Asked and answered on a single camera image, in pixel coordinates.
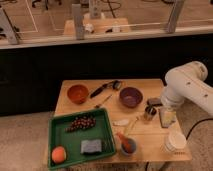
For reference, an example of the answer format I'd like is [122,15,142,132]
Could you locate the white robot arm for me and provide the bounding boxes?
[161,61,213,116]

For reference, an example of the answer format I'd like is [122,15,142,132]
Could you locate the purple bowl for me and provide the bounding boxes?
[119,87,143,108]

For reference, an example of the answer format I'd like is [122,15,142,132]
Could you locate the orange bowl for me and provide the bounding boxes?
[67,84,89,104]

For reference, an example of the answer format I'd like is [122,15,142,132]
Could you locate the small screwdriver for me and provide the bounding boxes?
[94,94,112,108]

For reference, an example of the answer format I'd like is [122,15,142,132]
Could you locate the yellow spoon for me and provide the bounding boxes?
[124,117,139,136]

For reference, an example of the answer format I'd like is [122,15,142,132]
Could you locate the bunch of dark grapes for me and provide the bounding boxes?
[65,116,96,132]

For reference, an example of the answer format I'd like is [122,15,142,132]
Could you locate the dark grey block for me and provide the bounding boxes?
[147,98,162,107]

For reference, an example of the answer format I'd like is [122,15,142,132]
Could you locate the small metal cup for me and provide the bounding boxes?
[144,106,157,121]

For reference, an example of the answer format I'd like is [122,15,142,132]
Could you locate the wooden table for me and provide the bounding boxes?
[53,80,191,166]

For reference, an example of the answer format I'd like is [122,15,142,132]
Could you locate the grey blue sponge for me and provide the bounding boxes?
[81,139,102,154]

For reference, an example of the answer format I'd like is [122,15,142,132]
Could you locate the green plastic tray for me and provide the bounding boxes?
[48,108,116,170]

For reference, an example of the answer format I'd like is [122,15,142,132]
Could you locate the orange carrot toy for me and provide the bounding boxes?
[116,132,132,153]

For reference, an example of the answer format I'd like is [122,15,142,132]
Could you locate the blue grey cup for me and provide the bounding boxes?
[121,138,137,156]

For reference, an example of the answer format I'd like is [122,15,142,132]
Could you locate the orange fruit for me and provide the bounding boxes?
[51,146,66,164]

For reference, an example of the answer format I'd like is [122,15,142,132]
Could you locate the white paper cup stack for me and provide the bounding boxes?
[164,131,187,152]

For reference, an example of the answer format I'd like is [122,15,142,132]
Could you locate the black handled brush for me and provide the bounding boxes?
[90,80,122,98]

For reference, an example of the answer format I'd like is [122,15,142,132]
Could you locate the black cable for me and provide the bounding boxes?
[185,117,213,140]

